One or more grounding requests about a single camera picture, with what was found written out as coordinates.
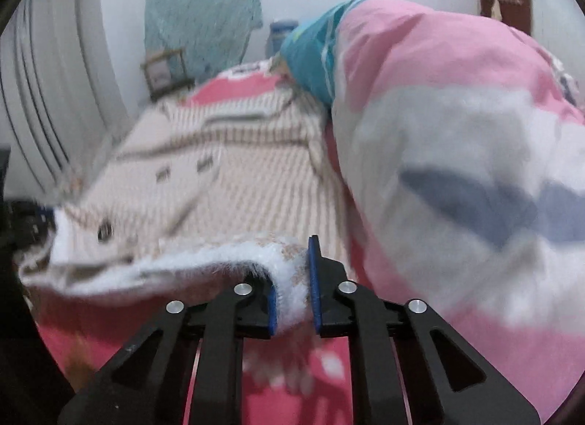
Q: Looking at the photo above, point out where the white pleated curtain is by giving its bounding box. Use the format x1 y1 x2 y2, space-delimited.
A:
1 0 129 198

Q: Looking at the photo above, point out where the wooden armchair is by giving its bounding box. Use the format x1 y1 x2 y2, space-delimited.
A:
140 48 195 102

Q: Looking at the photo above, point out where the beige white houndstooth knit coat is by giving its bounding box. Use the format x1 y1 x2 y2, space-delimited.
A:
18 86 347 330

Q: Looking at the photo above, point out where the pink fleece bed blanket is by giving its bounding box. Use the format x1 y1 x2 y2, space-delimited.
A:
31 58 358 425

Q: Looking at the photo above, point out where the teal floral hanging cloth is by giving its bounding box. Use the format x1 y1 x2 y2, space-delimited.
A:
144 0 263 83

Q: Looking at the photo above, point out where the blue striped pillow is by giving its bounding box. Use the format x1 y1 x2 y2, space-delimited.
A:
279 0 365 108

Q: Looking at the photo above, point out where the blue water jug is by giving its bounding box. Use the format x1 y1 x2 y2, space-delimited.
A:
266 19 298 58

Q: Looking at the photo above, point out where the black coat button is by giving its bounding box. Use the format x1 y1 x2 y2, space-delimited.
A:
97 219 114 243

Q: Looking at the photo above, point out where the pink white patterned duvet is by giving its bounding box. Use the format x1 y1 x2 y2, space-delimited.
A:
332 0 584 420

